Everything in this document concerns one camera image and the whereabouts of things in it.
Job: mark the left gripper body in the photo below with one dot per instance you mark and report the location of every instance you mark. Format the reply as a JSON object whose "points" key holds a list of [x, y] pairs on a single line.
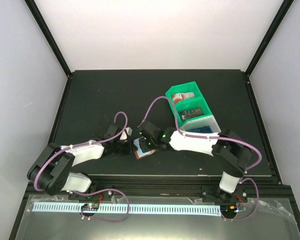
{"points": [[122, 150]]}

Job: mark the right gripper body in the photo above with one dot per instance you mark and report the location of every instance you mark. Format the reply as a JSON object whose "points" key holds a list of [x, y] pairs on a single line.
{"points": [[148, 147]]}

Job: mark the brown leather card holder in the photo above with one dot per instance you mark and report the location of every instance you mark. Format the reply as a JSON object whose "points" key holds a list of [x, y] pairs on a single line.
{"points": [[139, 154]]}

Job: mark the blue credit card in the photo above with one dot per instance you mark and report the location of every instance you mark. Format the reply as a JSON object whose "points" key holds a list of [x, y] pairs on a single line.
{"points": [[202, 130]]}

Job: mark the white bin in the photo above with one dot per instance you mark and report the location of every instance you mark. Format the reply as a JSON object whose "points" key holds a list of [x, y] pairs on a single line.
{"points": [[201, 122]]}

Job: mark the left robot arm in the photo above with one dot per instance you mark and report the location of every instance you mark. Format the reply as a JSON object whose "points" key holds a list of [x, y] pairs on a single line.
{"points": [[51, 172]]}

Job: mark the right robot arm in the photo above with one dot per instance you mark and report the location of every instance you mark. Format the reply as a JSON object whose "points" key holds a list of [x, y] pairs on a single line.
{"points": [[232, 155]]}

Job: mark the black cards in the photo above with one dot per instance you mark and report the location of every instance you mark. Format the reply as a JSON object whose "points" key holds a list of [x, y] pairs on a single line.
{"points": [[190, 114]]}

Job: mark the red white cards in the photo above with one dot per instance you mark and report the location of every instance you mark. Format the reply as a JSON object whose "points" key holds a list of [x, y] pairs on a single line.
{"points": [[178, 97]]}

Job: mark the green middle bin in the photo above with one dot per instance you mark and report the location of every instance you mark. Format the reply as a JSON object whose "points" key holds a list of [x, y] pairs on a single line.
{"points": [[189, 104]]}

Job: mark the green bin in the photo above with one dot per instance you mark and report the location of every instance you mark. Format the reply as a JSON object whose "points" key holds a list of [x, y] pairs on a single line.
{"points": [[189, 104], [184, 87]]}

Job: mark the green upper bin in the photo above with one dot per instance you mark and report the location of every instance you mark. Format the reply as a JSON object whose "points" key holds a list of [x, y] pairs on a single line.
{"points": [[184, 87]]}

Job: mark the left circuit board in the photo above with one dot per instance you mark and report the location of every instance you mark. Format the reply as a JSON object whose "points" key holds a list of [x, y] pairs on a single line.
{"points": [[90, 206]]}

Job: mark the circuit board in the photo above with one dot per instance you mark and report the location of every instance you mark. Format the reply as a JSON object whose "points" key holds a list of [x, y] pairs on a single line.
{"points": [[234, 209], [90, 206]]}

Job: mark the right circuit board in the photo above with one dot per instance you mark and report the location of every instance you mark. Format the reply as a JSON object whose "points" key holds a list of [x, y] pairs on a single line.
{"points": [[234, 209]]}

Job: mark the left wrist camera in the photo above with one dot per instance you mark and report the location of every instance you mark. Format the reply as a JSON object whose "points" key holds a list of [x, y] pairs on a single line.
{"points": [[126, 134]]}

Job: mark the white slotted cable duct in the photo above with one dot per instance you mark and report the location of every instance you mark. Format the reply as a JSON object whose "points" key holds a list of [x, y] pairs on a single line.
{"points": [[144, 209]]}

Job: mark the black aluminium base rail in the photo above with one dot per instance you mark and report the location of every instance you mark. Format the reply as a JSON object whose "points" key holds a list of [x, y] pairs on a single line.
{"points": [[189, 189]]}

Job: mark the left black frame post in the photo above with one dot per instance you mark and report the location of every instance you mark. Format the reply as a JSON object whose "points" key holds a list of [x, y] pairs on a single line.
{"points": [[38, 17]]}

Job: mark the black frame post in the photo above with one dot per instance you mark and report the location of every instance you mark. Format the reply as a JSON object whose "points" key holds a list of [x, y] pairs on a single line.
{"points": [[272, 29], [38, 17]]}

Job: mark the right black frame post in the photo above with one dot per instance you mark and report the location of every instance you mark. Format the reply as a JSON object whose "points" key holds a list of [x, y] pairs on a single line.
{"points": [[272, 29]]}

